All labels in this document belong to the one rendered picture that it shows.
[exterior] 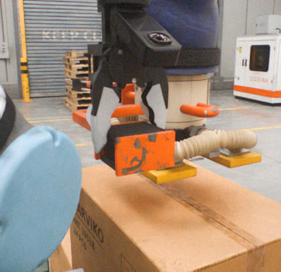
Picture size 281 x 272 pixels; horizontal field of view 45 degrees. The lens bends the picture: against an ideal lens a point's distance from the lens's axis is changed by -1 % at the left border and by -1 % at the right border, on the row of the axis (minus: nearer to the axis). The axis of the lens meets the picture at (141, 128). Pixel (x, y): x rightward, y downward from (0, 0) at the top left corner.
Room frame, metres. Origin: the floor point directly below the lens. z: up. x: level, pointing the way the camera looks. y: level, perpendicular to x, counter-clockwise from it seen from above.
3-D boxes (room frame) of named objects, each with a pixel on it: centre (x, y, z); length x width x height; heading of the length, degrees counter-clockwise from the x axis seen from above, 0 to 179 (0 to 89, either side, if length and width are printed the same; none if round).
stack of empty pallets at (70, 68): (8.14, 1.24, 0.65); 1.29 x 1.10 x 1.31; 20
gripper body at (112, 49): (0.49, 0.03, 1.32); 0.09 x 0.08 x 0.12; 28
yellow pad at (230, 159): (0.89, -0.16, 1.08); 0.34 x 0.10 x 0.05; 28
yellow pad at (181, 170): (0.80, 0.01, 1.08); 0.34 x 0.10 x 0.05; 28
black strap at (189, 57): (0.84, -0.07, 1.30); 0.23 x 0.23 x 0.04
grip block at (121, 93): (1.07, 0.04, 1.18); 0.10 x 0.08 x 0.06; 118
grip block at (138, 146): (0.46, 0.01, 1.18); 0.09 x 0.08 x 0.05; 118
